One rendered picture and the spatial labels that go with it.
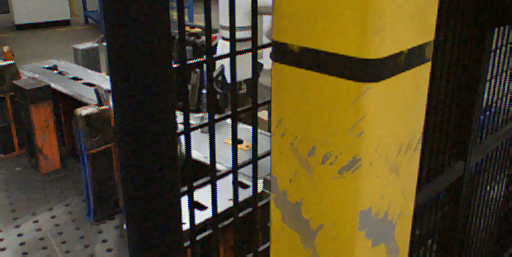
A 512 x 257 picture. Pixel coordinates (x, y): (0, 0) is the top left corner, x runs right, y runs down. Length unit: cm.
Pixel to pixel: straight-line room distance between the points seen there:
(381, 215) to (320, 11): 17
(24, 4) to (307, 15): 809
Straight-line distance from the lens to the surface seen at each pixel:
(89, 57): 219
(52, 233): 161
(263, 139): 133
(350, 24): 37
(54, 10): 850
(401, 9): 38
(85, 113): 147
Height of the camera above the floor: 153
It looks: 21 degrees down
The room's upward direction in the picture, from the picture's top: straight up
